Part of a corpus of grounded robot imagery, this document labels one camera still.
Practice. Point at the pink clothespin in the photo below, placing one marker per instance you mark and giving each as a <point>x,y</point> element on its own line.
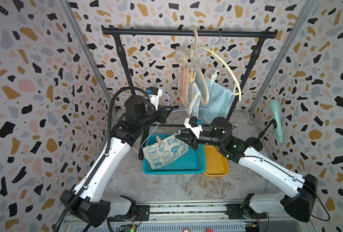
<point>159,141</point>

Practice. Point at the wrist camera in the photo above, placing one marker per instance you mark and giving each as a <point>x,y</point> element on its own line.
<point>195,125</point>
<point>154,94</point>

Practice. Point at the blue wire hanger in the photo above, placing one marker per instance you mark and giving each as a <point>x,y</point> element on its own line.
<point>172,114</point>

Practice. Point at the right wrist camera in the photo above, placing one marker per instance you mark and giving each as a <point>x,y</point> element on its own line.
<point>195,125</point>

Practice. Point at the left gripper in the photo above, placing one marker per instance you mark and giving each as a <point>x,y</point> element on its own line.
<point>163,109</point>

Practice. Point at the teal plastic basket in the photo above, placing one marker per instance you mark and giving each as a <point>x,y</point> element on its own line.
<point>193,162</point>

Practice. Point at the cream RABBIT lettered towel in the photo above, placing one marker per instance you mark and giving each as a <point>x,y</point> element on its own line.
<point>189,94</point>

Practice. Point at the yellow plastic tray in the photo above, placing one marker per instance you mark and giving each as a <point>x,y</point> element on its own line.
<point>216,164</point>

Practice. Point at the black clothes rack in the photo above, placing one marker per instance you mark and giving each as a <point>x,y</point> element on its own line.
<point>116,33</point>

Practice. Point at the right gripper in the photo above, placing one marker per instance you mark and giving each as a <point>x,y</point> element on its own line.
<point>193,137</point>

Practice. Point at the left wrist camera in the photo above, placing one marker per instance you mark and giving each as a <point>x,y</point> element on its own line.
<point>154,94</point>

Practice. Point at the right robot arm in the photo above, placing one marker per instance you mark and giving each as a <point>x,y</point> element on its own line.
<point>298,193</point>

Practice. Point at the beige plastic hanger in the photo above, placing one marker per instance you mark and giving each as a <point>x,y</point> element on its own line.
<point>185,57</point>

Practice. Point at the mint green microphone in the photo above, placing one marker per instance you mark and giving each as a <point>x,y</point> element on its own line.
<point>276,113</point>

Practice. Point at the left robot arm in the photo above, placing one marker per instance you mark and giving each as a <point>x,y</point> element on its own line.
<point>85,200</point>

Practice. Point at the aluminium rail base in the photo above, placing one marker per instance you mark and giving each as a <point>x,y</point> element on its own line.
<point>216,215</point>

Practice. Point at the light teal towel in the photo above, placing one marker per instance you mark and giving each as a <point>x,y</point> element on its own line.
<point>219,104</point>

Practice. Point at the yellow clothespin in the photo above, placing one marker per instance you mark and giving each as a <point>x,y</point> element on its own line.
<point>192,76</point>

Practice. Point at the cream towel blue cartoon print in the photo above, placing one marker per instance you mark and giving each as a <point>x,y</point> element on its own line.
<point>171,149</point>

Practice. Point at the white clothespin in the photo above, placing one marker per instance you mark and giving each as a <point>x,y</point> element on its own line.
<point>214,76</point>

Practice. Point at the cream plastic hanger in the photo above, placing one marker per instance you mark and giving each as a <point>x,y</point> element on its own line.
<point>238,93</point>

